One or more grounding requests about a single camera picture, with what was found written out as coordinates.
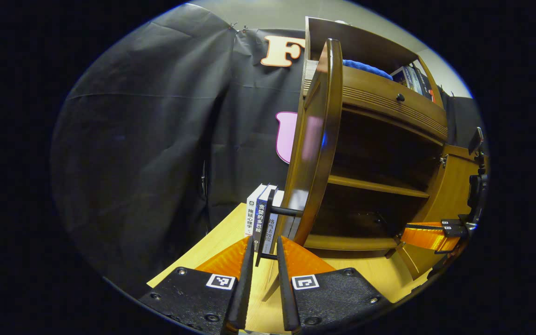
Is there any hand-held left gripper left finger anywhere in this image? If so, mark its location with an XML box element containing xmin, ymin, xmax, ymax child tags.
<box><xmin>139</xmin><ymin>235</ymin><xmax>255</xmax><ymax>335</ymax></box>

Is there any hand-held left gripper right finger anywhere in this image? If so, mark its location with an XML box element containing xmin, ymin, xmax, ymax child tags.
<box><xmin>276</xmin><ymin>235</ymin><xmax>392</xmax><ymax>335</ymax></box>

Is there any black door handle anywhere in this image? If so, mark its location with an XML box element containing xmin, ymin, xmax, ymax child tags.
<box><xmin>255</xmin><ymin>188</ymin><xmax>305</xmax><ymax>268</ymax></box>

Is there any wooden double-door shoe cabinet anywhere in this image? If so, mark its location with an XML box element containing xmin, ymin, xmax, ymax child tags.
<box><xmin>303</xmin><ymin>16</ymin><xmax>450</xmax><ymax>259</ymax></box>

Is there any wooden inner shelf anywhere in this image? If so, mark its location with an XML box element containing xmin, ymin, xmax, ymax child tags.
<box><xmin>328</xmin><ymin>174</ymin><xmax>430</xmax><ymax>200</ymax></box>

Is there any blue cover book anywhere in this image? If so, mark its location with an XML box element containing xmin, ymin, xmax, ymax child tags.
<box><xmin>390</xmin><ymin>66</ymin><xmax>410</xmax><ymax>87</ymax></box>

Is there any wooden ribbed drawer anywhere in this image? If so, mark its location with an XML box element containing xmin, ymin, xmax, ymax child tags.
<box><xmin>303</xmin><ymin>60</ymin><xmax>449</xmax><ymax>142</ymax></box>

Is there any blue towel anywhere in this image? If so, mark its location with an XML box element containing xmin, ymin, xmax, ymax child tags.
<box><xmin>342</xmin><ymin>59</ymin><xmax>394</xmax><ymax>81</ymax></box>

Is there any black backdrop cloth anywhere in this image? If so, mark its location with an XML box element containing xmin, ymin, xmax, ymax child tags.
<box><xmin>50</xmin><ymin>2</ymin><xmax>482</xmax><ymax>298</ymax></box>

